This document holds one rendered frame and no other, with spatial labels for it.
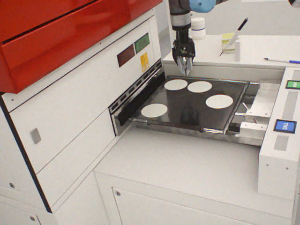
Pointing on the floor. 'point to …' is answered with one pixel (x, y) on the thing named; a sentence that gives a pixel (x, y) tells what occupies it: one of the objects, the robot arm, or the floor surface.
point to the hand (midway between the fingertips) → (185, 71)
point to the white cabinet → (175, 206)
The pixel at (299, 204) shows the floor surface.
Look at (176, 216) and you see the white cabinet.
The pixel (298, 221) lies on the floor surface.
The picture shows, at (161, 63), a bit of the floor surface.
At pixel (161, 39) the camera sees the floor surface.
